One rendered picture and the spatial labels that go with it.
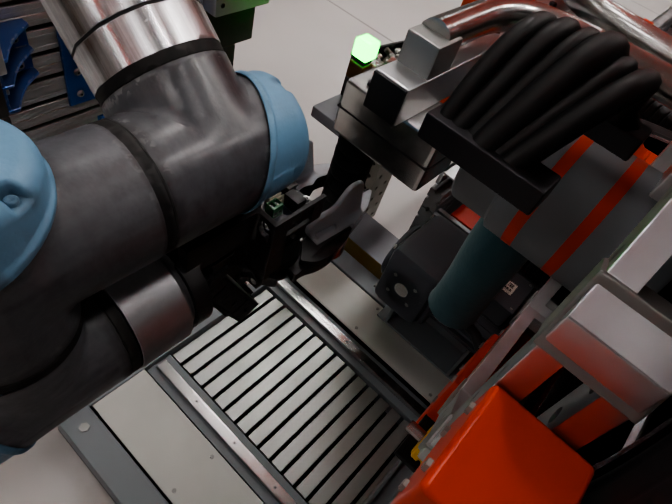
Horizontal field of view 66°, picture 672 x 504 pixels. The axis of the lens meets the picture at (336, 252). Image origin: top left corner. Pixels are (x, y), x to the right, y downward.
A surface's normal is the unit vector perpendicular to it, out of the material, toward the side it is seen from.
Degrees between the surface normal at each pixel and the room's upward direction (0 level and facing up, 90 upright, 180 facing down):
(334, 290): 0
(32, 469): 0
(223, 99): 36
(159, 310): 44
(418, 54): 90
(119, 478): 0
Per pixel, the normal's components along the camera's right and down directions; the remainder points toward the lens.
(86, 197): 0.59, -0.18
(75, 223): 0.66, 0.03
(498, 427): 0.24, -0.62
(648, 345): -0.29, -0.11
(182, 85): 0.40, 0.01
